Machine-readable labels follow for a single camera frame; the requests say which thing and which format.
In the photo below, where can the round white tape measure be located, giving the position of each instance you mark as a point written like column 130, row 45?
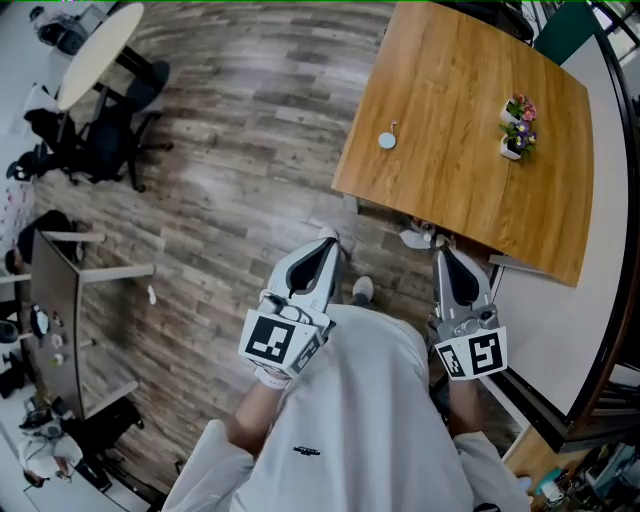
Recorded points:
column 386, row 141

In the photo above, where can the person's left forearm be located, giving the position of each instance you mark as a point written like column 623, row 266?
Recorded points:
column 252, row 420

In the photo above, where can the person's right forearm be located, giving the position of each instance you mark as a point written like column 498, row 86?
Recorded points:
column 465, row 405

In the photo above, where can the black office chair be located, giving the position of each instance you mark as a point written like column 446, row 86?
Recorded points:
column 107, row 145
column 100, row 425

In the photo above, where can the gray desk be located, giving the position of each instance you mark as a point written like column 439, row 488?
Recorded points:
column 55, row 300

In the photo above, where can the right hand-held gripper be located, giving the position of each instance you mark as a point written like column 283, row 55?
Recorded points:
column 482, row 352

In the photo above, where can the green partition panel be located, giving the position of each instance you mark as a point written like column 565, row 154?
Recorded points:
column 565, row 30

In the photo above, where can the person's left white shoe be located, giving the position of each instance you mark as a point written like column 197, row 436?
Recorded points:
column 326, row 233

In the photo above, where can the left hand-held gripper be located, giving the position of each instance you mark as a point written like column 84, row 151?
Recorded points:
column 265, row 340

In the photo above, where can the white paper scrap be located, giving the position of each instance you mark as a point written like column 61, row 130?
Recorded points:
column 151, row 294

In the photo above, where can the person's white shoe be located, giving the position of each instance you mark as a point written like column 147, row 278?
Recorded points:
column 326, row 233
column 362, row 289

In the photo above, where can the small paper litter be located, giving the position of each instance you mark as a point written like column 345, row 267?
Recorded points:
column 441, row 241

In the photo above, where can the white wristband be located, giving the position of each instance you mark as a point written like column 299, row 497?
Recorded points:
column 272, row 382

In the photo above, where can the person's white shirt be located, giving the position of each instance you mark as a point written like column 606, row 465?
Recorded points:
column 360, row 425

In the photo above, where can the cluttered wooden table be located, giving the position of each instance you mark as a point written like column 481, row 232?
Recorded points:
column 530, row 452

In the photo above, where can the pink flowers in white pot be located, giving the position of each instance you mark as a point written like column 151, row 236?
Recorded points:
column 520, row 107

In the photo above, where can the black chair with bag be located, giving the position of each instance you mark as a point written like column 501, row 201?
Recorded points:
column 40, row 145

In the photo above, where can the person's gray trousers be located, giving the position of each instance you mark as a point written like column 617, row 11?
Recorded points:
column 357, row 301

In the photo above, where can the round beige table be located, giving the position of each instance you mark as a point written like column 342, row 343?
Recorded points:
column 100, row 55

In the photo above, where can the person's right white shoe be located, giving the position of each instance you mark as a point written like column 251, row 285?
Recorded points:
column 362, row 289

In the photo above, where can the wooden office table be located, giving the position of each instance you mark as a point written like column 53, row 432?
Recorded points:
column 450, row 150

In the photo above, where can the purple flowers in white pot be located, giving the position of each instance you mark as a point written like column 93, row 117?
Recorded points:
column 520, row 137

